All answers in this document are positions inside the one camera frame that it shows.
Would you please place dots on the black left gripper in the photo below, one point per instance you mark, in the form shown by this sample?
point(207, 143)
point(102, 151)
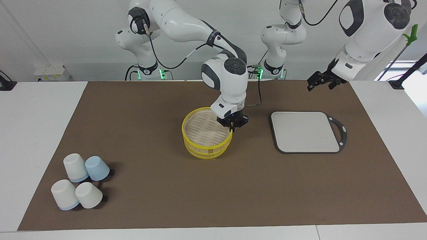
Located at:
point(328, 76)

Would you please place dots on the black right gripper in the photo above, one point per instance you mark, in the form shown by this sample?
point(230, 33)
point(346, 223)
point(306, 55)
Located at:
point(233, 120)

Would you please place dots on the yellow bamboo steamer lid tier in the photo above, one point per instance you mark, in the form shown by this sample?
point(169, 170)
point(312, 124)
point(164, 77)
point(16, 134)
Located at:
point(205, 145)

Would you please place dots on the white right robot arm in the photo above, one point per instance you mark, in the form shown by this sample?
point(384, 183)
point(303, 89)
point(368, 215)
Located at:
point(230, 80)

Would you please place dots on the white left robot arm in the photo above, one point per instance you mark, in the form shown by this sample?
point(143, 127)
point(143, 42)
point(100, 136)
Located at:
point(370, 36)

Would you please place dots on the white steamer liner cloth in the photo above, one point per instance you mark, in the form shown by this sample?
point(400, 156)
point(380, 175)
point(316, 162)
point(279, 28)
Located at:
point(201, 128)

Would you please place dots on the yellow bamboo steamer base tier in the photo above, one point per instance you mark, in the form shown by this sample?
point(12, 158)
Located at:
point(206, 154)

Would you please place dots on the brown table mat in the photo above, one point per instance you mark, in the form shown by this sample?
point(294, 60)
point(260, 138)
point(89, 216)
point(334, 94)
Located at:
point(213, 193)

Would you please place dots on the black stand pole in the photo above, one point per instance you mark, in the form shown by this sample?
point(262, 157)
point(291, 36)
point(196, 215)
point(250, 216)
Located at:
point(410, 71)

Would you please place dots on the green clip on rod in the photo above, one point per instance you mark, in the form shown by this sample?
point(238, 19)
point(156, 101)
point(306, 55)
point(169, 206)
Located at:
point(413, 35)

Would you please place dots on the light blue plastic cup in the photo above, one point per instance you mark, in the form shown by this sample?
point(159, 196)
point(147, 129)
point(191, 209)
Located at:
point(97, 168)

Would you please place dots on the white plastic cup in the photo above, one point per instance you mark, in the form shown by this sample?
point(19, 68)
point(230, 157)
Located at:
point(88, 195)

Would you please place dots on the white cup blue rim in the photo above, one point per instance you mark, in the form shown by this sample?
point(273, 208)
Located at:
point(64, 194)
point(75, 166)

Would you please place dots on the white power strip box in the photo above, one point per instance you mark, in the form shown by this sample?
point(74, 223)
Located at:
point(51, 73)

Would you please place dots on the black table clamp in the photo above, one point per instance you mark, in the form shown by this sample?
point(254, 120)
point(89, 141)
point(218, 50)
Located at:
point(6, 85)

